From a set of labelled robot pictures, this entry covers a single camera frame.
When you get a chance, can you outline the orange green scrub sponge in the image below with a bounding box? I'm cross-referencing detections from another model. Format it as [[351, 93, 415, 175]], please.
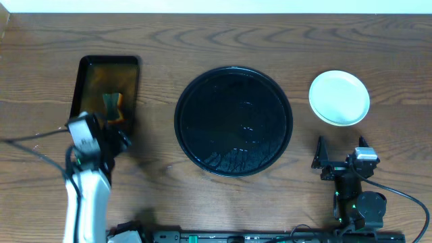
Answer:
[[103, 92, 125, 124]]

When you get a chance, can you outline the light green plate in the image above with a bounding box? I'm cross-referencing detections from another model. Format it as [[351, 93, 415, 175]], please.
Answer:
[[308, 70, 371, 127]]

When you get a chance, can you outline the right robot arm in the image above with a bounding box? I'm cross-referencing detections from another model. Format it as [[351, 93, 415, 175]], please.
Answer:
[[311, 136, 387, 236]]

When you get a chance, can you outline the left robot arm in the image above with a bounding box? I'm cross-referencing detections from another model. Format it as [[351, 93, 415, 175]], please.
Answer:
[[63, 112, 131, 242]]

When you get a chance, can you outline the black rectangular water tray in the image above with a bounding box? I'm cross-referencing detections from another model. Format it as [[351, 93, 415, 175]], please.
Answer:
[[70, 55, 140, 135]]

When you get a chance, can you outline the round black serving tray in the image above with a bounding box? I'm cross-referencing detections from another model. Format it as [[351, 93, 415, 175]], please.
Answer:
[[174, 66, 293, 178]]

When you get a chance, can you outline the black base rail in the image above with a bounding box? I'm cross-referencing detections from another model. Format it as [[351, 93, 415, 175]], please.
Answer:
[[148, 229, 406, 243]]

